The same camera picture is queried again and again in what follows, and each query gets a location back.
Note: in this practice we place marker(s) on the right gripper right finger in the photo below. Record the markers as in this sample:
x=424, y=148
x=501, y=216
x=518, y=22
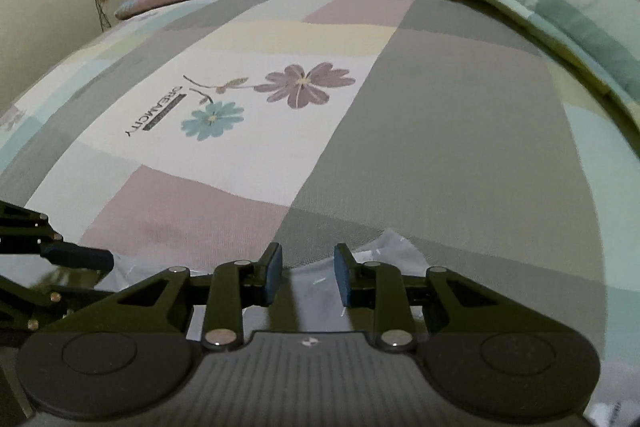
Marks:
x=481, y=351

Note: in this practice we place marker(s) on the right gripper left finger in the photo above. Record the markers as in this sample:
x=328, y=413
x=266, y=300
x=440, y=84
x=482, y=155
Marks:
x=134, y=348

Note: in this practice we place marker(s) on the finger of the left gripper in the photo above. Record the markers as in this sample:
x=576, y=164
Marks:
x=70, y=255
x=25, y=310

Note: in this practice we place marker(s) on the grey patterned pyjama trousers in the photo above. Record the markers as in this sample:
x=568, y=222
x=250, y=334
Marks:
x=308, y=299

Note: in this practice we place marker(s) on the patchwork pastel bed sheet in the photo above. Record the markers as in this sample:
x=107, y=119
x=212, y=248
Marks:
x=198, y=133

